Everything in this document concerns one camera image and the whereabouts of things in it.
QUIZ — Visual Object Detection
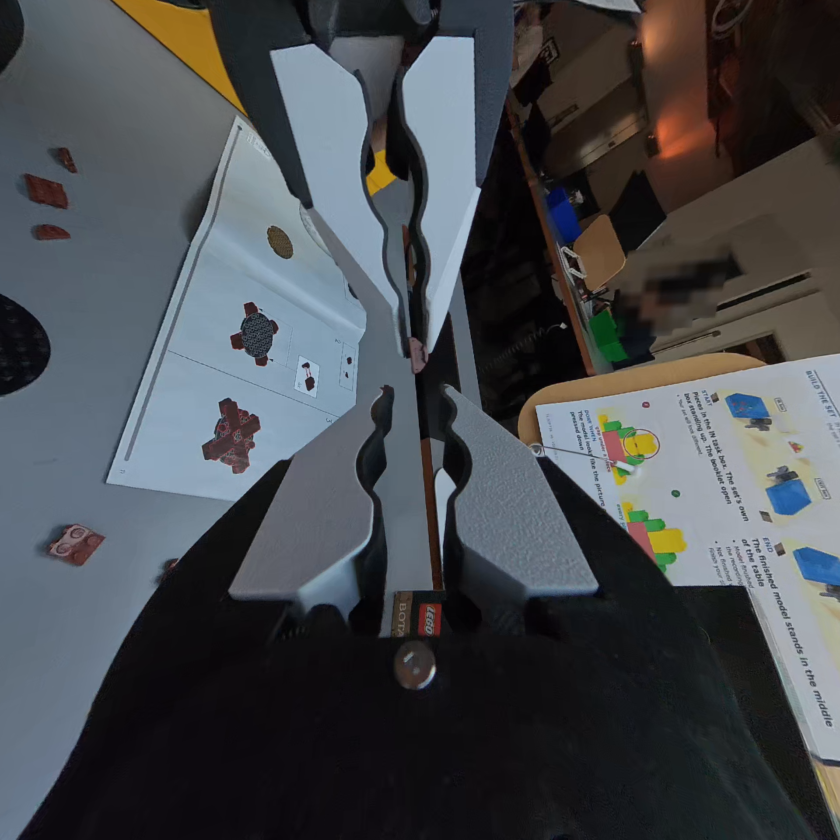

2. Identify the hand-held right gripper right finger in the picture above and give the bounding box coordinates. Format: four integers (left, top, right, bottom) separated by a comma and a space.
440, 385, 599, 603

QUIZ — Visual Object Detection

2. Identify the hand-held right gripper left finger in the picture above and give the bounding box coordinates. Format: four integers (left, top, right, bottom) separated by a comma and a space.
228, 386, 396, 610

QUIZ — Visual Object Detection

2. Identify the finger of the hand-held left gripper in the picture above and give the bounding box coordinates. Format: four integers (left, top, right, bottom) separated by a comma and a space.
270, 42, 413, 360
387, 36, 483, 352

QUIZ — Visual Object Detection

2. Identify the printed task sheet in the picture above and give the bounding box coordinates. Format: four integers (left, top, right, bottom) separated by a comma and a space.
535, 354, 840, 765

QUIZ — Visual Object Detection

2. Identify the grey desk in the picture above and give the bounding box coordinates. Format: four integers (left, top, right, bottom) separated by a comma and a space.
0, 0, 483, 840

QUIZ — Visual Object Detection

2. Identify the yellow sheet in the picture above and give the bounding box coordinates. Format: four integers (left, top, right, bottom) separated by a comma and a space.
112, 0, 398, 198

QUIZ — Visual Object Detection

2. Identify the black toy set box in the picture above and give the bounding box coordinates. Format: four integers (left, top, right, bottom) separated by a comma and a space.
392, 591, 448, 639

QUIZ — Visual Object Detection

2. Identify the blue bin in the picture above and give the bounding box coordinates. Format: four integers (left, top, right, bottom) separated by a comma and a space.
548, 187, 585, 244

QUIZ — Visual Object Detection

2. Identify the wooden edged table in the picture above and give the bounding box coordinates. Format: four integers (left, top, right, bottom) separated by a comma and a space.
508, 98, 599, 376

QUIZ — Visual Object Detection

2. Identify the white instruction booklet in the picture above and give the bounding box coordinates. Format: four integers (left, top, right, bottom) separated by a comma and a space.
107, 115, 368, 503

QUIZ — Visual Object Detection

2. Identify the tan wooden chair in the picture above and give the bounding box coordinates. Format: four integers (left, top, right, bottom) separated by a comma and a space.
572, 213, 627, 293

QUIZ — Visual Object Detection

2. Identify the green box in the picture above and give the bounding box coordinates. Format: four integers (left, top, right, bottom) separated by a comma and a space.
588, 308, 631, 362

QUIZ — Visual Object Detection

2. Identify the brown square plate brick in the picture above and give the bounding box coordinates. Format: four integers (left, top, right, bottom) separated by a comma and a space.
47, 524, 106, 567
24, 172, 70, 211

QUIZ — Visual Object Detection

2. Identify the black round studded plate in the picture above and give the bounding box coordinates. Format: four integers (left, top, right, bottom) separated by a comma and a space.
0, 292, 52, 398

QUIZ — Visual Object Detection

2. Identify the white cabinet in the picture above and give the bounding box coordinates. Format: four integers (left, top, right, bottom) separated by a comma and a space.
623, 134, 840, 358

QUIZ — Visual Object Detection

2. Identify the thin white-tipped cable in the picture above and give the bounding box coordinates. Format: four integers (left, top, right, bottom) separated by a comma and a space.
530, 444, 641, 475

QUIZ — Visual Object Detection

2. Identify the coiled black cable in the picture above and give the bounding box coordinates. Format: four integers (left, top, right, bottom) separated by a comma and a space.
482, 323, 568, 378

